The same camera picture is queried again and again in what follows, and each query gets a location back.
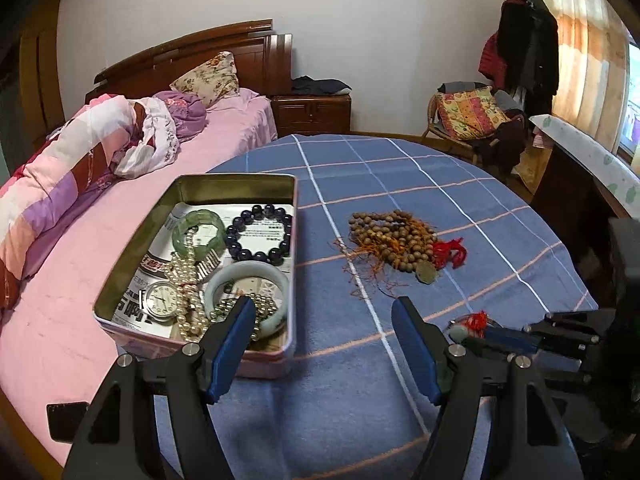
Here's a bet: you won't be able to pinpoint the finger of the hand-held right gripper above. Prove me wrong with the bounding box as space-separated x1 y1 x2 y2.
462 336 601 367
482 310 618 353

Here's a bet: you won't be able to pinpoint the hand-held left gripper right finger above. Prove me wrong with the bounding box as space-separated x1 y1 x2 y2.
391 296 586 480

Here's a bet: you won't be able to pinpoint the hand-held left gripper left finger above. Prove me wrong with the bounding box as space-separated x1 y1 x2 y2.
60 295 257 480

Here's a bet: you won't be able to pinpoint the small pendant with red thread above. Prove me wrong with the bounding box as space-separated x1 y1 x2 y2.
449 310 490 341

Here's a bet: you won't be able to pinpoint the pink tin box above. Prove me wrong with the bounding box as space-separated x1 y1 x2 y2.
92 173 299 380

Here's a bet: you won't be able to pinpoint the pearl bead necklace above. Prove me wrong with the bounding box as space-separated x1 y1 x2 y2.
162 230 276 343

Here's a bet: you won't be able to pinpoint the pale jade bangle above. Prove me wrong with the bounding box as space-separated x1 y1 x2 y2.
204 262 291 338

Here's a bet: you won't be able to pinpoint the silver wristwatch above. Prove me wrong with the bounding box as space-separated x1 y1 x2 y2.
140 255 221 322

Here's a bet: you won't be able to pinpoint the dark purple bead bracelet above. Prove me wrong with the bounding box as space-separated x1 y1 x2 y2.
225 203 293 266

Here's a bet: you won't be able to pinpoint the wooden prayer bead string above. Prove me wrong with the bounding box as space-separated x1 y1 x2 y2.
342 210 441 286

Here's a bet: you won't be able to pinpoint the green jade bangle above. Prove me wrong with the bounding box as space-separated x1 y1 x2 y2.
171 208 227 256

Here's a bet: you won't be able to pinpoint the newspaper sheet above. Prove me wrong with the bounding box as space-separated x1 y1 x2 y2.
112 202 293 341

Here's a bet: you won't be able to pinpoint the dark wooden desk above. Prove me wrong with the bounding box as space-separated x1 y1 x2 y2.
530 115 640 301

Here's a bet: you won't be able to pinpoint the wooden bed with pink sheet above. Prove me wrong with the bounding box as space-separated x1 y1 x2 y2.
0 19 293 480

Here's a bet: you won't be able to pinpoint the black phone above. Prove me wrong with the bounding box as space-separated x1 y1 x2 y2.
46 401 91 443

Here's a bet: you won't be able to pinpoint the dark garment on chair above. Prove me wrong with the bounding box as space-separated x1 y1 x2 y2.
472 117 526 176

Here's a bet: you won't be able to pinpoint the blue plaid tablecloth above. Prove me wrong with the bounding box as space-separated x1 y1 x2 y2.
155 132 599 480

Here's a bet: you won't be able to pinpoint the white patterned desk cover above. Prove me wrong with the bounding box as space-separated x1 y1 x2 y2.
529 114 640 206

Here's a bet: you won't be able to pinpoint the rattan chair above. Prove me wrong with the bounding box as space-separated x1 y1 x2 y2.
420 82 526 171

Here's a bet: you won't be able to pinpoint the white floral cloth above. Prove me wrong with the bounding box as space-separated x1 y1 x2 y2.
112 97 181 178

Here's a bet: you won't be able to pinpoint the colourful patterned cushion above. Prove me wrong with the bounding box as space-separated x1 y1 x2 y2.
436 86 511 141

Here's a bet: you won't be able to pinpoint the grey garment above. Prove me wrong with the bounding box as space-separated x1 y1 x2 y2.
440 81 523 111

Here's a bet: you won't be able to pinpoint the purple blanket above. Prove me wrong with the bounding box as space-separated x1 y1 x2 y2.
152 90 208 142

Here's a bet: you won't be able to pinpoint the pink patchwork quilt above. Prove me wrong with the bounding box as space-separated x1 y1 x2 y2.
0 92 151 308

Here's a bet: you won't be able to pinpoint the wooden nightstand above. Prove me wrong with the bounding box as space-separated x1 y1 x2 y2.
270 92 352 137

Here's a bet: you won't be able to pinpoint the floral pillow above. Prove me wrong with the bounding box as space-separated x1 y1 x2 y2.
169 51 241 108

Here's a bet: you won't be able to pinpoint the hanging red garment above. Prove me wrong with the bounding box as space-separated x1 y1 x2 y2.
477 32 503 81

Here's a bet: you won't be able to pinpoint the dark folded clothes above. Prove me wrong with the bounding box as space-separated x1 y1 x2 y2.
291 75 352 96

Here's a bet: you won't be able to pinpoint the orange striped curtain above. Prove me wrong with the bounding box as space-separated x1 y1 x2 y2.
515 0 633 153

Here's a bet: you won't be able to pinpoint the hanging dark coats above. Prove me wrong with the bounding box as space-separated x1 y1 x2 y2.
492 0 560 106

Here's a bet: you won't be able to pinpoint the wooden wardrobe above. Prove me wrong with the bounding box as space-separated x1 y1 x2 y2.
15 0 68 146

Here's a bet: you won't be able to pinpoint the red tassel cord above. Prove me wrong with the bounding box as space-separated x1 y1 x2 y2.
432 239 468 270

